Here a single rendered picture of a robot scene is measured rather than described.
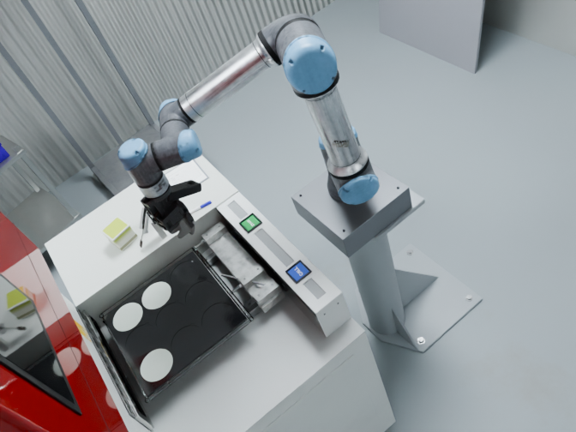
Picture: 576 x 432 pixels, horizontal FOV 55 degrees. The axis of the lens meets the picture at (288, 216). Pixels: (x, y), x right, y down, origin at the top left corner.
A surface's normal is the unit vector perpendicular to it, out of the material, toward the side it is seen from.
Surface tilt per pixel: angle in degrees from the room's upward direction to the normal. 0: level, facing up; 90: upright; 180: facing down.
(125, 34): 90
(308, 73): 81
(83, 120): 90
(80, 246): 0
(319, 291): 0
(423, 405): 0
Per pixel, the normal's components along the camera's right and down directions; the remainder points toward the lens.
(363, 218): -0.28, -0.64
